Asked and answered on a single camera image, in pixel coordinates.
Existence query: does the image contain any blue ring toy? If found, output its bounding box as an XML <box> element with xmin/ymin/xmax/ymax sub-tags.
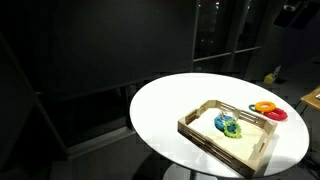
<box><xmin>213</xmin><ymin>115</ymin><xmax>231</xmax><ymax>132</ymax></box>

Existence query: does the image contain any wooden slatted tray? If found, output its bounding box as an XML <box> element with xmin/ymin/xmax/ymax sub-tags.
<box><xmin>177</xmin><ymin>99</ymin><xmax>279</xmax><ymax>178</ymax></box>

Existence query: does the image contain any orange ring toy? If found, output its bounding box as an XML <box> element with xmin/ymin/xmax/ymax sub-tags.
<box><xmin>253</xmin><ymin>100</ymin><xmax>277</xmax><ymax>113</ymax></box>

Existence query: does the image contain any red ring toy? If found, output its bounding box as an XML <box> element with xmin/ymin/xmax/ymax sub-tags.
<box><xmin>263</xmin><ymin>107</ymin><xmax>289</xmax><ymax>122</ymax></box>

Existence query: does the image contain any white card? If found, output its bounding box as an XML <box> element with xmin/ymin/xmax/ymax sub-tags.
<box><xmin>272</xmin><ymin>65</ymin><xmax>282</xmax><ymax>81</ymax></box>

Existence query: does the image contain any light green gear ring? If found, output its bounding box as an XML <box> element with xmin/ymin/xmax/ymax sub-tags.
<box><xmin>223</xmin><ymin>120</ymin><xmax>243</xmax><ymax>140</ymax></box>

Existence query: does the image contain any clear transparent ring toy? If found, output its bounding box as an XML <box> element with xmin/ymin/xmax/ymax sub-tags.
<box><xmin>217</xmin><ymin>110</ymin><xmax>239</xmax><ymax>125</ymax></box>

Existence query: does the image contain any metal window frame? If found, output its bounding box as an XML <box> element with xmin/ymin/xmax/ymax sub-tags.
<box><xmin>191</xmin><ymin>0</ymin><xmax>263</xmax><ymax>73</ymax></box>

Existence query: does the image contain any round table base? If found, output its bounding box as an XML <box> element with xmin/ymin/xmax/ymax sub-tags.
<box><xmin>162</xmin><ymin>162</ymin><xmax>218</xmax><ymax>180</ymax></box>

